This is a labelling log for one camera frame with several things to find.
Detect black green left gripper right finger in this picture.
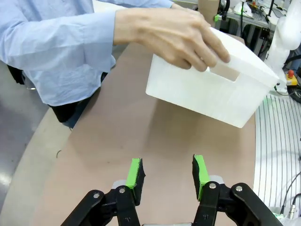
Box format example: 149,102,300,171
192,154,284,226

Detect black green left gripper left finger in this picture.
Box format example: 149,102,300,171
61,157,148,226

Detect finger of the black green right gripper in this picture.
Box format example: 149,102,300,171
213,9,228,24

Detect cardboard cups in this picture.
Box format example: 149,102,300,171
198,4,221,24

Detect beige paper cup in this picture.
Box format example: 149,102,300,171
198,0,221,6

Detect white plastic basket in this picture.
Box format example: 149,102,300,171
145,26,281,129

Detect person's right forearm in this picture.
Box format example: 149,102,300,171
14,6,118,71

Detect person's right hand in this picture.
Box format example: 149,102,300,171
112,6,231,73

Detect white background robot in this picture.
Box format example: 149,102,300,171
231,0,253,15

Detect red emergency stop button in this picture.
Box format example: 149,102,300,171
284,69,300,87

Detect person in light blue shirt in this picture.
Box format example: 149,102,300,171
0,0,117,129

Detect grey aluminium frame bench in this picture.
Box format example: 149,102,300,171
220,10,273,56

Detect aluminium slotted base plate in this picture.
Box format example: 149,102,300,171
253,93,301,214

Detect black cable with metal plug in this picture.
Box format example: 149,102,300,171
280,173,301,221

